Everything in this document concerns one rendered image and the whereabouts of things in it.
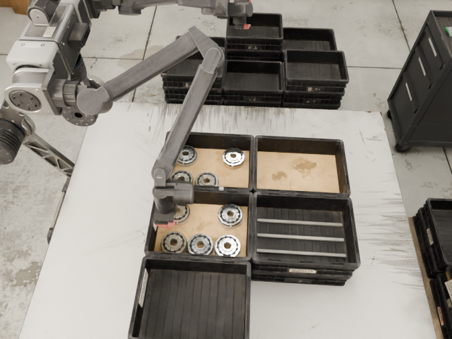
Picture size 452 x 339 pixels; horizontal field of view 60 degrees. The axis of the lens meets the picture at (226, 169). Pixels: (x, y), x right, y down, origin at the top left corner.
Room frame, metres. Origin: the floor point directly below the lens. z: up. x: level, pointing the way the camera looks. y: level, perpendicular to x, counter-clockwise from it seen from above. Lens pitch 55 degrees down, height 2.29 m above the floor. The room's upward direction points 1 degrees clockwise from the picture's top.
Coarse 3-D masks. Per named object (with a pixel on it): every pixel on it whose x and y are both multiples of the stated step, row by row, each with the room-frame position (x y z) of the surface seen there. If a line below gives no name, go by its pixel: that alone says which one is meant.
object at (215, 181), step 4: (204, 172) 0.98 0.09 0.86; (208, 172) 0.98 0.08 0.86; (200, 176) 0.96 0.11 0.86; (212, 176) 0.96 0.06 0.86; (216, 176) 0.96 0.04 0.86; (196, 180) 0.93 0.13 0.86; (200, 180) 0.93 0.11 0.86; (216, 180) 0.94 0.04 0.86; (196, 184) 0.91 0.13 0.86; (200, 184) 0.91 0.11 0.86; (212, 184) 0.91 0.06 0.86; (216, 184) 0.91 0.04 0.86
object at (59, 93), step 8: (48, 72) 0.89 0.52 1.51; (56, 72) 0.90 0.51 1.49; (48, 80) 0.85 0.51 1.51; (56, 80) 0.87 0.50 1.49; (64, 80) 0.87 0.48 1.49; (48, 88) 0.83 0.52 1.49; (56, 88) 0.84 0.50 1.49; (64, 88) 0.85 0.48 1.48; (72, 88) 0.85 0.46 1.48; (48, 96) 0.82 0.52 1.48; (56, 96) 0.83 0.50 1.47; (64, 96) 0.83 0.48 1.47; (72, 96) 0.83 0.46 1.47; (56, 104) 0.82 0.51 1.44; (64, 104) 0.82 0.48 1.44; (72, 104) 0.83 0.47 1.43; (56, 112) 0.82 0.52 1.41
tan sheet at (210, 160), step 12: (204, 156) 1.09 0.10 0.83; (216, 156) 1.09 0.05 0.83; (180, 168) 1.02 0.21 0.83; (192, 168) 1.02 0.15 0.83; (204, 168) 1.02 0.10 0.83; (216, 168) 1.02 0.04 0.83; (228, 168) 1.02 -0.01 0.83; (240, 168) 1.02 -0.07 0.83; (228, 180) 0.96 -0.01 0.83; (240, 180) 0.96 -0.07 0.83
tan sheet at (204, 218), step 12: (192, 204) 0.83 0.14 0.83; (204, 204) 0.83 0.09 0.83; (192, 216) 0.78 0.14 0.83; (204, 216) 0.78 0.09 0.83; (216, 216) 0.78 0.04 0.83; (180, 228) 0.72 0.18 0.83; (192, 228) 0.72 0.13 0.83; (204, 228) 0.72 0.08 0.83; (216, 228) 0.72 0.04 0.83; (240, 228) 0.72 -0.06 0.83; (156, 240) 0.66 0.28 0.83; (216, 240) 0.67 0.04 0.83; (240, 240) 0.67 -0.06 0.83; (240, 252) 0.62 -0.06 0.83
